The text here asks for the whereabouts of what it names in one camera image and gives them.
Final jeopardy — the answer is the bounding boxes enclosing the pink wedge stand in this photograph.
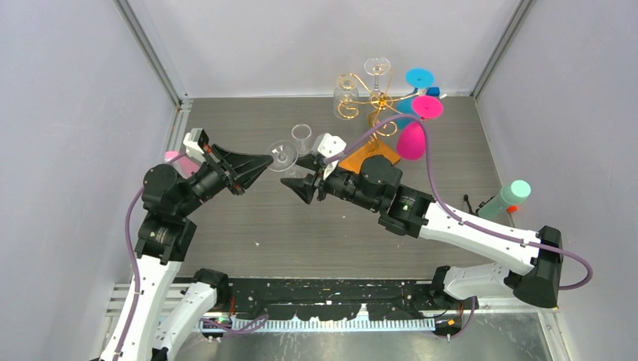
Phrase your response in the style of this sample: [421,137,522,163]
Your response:
[164,151,200,178]

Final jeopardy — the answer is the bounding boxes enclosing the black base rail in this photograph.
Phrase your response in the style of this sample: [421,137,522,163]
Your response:
[212,278,479,321]

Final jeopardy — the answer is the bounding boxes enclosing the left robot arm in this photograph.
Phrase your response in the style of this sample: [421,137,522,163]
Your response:
[99,143,273,360]

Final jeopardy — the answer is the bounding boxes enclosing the blue cube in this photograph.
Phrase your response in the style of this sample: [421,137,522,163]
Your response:
[426,87,441,97]

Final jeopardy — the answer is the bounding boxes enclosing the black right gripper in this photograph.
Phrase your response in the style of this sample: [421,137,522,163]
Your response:
[281,153,381,213]

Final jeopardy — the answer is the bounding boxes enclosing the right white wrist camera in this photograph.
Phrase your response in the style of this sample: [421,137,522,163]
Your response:
[312,133,347,180]

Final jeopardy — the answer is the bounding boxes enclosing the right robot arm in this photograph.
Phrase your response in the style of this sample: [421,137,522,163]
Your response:
[281,156,563,309]

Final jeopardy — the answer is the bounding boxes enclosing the blue wine glass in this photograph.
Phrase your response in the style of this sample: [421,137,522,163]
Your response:
[393,68,434,115]

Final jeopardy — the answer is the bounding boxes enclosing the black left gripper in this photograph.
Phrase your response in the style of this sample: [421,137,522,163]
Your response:
[175,144,273,217]

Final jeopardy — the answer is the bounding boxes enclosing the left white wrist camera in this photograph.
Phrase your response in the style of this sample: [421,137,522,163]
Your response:
[182,128,209,163]

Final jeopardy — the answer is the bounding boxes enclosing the mint green bottle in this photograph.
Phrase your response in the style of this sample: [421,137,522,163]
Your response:
[477,180,531,219]

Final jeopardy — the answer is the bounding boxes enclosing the orange wooden rack base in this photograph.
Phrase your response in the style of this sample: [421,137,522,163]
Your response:
[338,139,402,174]

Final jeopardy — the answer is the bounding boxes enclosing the gold wire wine glass rack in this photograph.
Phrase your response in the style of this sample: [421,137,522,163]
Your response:
[348,73,426,141]

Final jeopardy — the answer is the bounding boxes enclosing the pink wine glass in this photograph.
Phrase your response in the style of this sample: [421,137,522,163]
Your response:
[394,96,444,160]

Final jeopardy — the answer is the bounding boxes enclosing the clear wine glass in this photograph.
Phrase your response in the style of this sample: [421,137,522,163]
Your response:
[267,140,302,178]
[291,123,312,156]

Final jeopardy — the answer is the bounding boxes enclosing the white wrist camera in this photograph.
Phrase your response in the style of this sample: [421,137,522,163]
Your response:
[312,133,347,180]
[182,128,209,163]

